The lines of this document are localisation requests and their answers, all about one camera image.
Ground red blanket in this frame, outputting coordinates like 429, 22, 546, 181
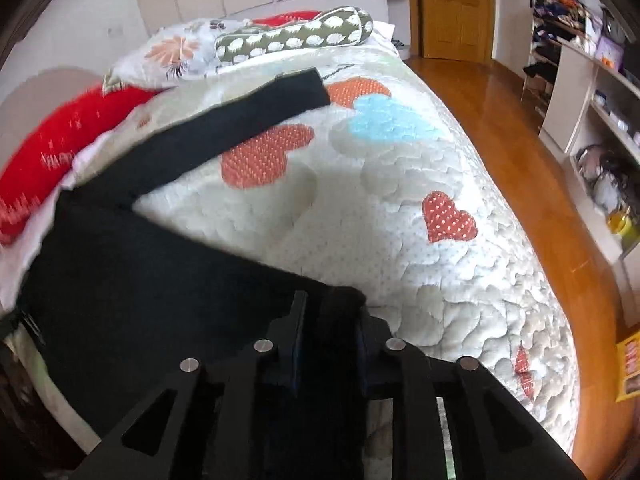
0, 82, 157, 247

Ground beige rounded headboard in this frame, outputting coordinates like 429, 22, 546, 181
0, 66, 110, 118

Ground black pants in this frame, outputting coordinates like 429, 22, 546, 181
15, 66, 370, 480

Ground yellow paper box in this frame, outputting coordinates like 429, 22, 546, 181
615, 330, 640, 402

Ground yellow bottle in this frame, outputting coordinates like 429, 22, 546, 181
606, 206, 639, 249

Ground green polka dot bolster pillow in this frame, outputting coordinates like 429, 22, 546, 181
215, 6, 375, 67

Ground white shelf unit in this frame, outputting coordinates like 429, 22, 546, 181
539, 35, 640, 333

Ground heap of bags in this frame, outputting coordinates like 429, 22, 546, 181
574, 144, 632, 211

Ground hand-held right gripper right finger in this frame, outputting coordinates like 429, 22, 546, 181
356, 306, 588, 480

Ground heart print quilted bedspread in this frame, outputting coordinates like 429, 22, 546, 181
0, 46, 581, 480

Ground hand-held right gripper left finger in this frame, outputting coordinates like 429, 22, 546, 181
70, 290, 308, 480

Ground floral white pillow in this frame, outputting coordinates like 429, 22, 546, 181
102, 17, 261, 94

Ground red cloth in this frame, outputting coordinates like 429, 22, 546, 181
250, 10, 322, 26

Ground wooden door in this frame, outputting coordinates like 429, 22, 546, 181
414, 0, 497, 62

